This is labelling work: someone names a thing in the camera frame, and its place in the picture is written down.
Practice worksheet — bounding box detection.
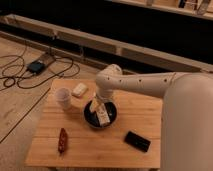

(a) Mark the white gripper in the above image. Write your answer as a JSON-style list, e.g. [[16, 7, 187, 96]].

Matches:
[[89, 88, 113, 113]]

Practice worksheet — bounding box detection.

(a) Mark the white lotion bottle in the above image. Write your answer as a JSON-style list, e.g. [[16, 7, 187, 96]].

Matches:
[[96, 104, 110, 127]]

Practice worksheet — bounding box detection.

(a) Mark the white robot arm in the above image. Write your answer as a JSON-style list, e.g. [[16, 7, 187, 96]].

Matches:
[[91, 64, 213, 171]]

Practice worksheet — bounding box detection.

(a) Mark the dark ceramic bowl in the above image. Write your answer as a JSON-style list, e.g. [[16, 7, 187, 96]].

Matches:
[[83, 100, 117, 129]]

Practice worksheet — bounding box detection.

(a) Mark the white soap bar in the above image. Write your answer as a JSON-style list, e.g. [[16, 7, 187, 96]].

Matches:
[[72, 83, 88, 97]]

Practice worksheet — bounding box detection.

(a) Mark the translucent plastic cup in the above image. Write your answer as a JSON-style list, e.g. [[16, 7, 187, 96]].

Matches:
[[54, 88, 71, 110]]

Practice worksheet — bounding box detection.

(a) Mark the brown-red snack bar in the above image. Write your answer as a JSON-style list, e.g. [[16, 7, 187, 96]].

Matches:
[[58, 128, 68, 154]]

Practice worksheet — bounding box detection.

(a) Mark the wooden table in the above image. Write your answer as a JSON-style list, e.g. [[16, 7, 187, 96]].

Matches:
[[26, 79, 162, 169]]

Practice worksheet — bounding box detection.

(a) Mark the black rectangular box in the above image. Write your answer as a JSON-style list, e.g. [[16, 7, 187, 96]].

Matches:
[[124, 131, 151, 152]]

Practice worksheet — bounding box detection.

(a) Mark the blue power adapter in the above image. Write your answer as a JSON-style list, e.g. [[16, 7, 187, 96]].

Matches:
[[27, 61, 45, 74]]

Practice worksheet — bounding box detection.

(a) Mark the wooden beam frame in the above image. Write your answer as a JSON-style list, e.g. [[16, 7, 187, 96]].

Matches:
[[0, 14, 213, 72]]

